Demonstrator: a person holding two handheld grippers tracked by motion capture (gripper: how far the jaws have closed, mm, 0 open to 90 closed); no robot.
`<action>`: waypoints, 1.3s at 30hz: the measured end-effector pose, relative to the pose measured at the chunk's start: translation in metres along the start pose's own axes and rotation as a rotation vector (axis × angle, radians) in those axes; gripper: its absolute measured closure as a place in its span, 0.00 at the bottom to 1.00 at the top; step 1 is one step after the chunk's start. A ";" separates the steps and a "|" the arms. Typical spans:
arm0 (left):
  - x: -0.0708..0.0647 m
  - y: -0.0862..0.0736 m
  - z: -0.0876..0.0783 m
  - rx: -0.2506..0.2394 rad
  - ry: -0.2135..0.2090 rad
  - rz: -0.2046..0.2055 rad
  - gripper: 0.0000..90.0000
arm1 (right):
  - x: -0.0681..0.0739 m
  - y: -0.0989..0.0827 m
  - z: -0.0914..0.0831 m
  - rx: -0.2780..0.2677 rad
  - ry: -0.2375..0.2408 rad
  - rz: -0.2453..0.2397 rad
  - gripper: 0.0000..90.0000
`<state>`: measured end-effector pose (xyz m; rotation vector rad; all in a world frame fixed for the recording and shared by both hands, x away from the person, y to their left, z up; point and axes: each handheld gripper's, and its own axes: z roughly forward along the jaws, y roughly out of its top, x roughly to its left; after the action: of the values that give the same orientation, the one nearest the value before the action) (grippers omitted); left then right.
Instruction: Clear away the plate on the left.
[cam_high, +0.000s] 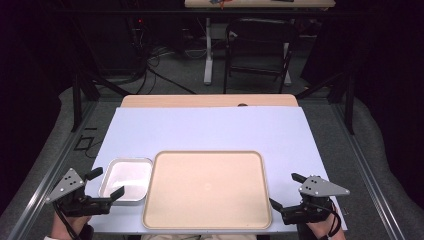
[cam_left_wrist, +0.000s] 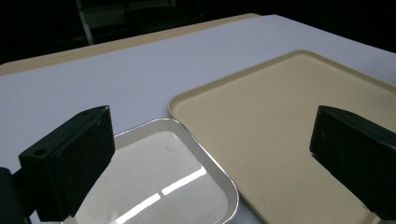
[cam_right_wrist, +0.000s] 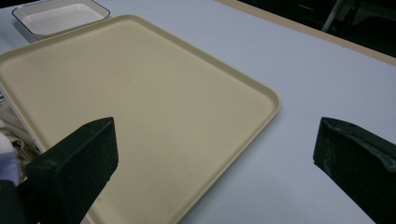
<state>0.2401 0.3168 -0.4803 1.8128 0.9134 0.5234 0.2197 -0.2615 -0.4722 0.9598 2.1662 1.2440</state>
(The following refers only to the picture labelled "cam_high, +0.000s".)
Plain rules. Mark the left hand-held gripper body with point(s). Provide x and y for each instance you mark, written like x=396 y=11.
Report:
x=65 y=185

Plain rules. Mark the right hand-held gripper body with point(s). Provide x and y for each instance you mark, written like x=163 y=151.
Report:
x=318 y=187

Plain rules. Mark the person's left hand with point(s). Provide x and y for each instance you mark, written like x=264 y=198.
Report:
x=71 y=226

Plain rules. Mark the person's right hand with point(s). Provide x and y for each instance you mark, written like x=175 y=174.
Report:
x=325 y=229

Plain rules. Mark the white rectangular metal container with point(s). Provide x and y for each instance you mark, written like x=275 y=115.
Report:
x=130 y=176

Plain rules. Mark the black wristband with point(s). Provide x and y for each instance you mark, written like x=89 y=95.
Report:
x=87 y=232

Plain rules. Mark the beige plastic tray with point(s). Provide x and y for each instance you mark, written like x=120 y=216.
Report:
x=206 y=190

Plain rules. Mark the black metal stand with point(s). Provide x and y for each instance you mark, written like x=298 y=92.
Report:
x=349 y=106
x=77 y=100

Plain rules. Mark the white table mat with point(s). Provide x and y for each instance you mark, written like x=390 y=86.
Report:
x=213 y=130

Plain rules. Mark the white desk leg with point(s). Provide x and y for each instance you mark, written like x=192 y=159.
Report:
x=287 y=78
x=208 y=66

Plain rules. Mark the dark curtain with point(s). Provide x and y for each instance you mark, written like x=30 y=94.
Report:
x=390 y=66
x=30 y=66

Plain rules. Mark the wooden table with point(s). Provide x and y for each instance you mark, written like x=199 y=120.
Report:
x=200 y=100

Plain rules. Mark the black folding chair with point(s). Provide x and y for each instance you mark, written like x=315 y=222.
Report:
x=260 y=31

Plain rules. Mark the aluminium floor rail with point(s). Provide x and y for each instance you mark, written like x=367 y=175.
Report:
x=50 y=176
x=366 y=170

